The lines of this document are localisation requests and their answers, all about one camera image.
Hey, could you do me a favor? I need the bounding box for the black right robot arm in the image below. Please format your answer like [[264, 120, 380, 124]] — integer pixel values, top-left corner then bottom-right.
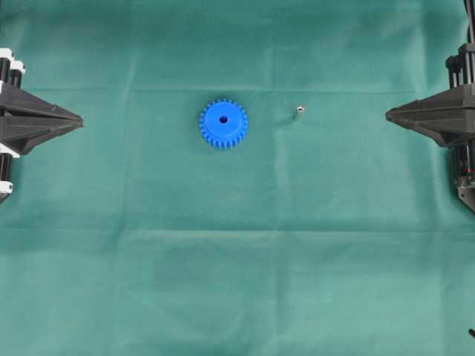
[[385, 1, 474, 211]]

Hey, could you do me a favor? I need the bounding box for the small metal shaft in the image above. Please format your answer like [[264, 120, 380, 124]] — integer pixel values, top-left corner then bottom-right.
[[294, 106, 305, 120]]

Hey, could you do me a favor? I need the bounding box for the green table cloth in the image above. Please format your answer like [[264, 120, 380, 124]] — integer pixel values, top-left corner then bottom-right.
[[1, 1, 474, 355]]

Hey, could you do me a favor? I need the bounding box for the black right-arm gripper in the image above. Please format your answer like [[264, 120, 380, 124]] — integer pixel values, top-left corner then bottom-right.
[[384, 42, 475, 215]]

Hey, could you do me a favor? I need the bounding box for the blue plastic gear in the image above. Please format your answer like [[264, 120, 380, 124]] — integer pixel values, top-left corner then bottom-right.
[[198, 99, 249, 150]]

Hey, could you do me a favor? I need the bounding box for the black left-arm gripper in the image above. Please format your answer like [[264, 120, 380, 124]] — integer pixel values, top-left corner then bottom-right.
[[1, 47, 83, 202]]

